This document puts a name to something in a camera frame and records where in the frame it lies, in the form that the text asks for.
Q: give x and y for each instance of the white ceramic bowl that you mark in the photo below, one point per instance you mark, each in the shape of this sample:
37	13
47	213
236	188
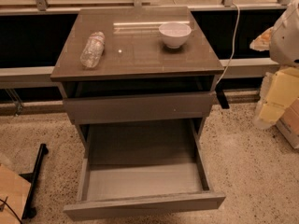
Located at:
174	34

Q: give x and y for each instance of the grey drawer cabinet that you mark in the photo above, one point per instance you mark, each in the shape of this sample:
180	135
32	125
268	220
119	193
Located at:
135	60

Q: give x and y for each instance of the cardboard box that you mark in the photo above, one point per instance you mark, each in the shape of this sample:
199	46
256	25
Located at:
289	124

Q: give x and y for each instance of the open grey middle drawer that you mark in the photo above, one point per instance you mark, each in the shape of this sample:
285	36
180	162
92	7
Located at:
142	168

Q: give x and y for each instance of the clear plastic water bottle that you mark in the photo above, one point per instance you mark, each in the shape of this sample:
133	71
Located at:
91	54

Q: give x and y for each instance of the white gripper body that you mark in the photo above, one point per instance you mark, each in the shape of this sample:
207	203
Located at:
286	41

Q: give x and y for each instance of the closed grey top drawer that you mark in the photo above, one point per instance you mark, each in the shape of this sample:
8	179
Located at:
139	107

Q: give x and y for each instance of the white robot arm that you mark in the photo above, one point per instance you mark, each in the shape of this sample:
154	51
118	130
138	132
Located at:
282	39

